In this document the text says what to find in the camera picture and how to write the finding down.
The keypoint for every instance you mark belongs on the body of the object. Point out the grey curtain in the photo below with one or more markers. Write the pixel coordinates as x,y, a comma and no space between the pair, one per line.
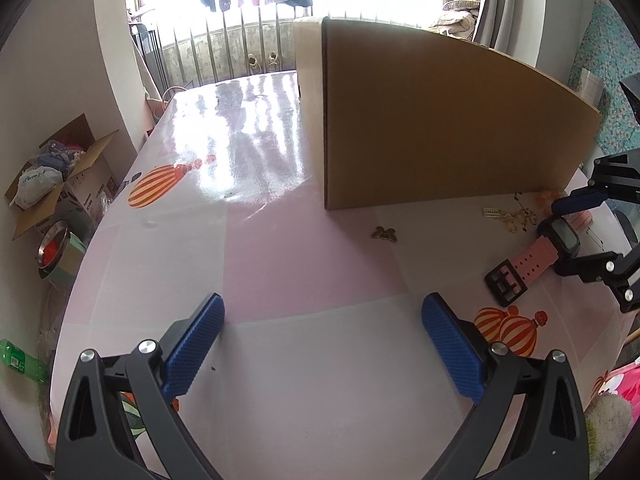
494,24

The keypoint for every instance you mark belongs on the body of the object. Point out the right camera black housing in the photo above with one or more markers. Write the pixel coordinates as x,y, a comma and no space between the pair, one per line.
631,88

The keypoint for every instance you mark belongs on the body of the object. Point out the large cardboard box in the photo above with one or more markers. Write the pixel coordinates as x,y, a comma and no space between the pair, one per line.
395,114

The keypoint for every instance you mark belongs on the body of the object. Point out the green plastic bottle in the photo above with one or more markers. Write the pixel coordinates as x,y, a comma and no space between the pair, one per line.
23,363

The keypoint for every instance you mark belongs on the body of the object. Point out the floral blue wall cloth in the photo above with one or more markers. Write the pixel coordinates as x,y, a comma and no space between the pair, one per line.
608,51

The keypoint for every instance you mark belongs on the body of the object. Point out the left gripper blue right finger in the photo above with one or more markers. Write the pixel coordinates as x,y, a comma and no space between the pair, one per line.
526,421

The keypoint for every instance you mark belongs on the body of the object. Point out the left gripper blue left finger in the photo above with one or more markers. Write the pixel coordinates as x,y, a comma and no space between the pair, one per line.
95,440

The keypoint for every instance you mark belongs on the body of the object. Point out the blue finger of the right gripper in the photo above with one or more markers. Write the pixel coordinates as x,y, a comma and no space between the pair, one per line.
578,200
596,267

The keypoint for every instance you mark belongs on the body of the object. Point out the open cardboard box with clutter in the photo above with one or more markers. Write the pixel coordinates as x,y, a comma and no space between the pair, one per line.
67,179

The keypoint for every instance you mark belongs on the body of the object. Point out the small gold bow charm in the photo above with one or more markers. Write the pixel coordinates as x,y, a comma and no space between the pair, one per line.
381,233

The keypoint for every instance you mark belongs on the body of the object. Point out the gold comb hair clip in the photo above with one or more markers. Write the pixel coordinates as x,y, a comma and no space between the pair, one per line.
493,213

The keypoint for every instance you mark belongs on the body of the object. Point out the steel bowl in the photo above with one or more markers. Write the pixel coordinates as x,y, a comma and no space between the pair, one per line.
51,246

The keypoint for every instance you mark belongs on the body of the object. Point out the pink strap digital watch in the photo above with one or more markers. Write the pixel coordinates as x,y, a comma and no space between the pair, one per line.
557,239

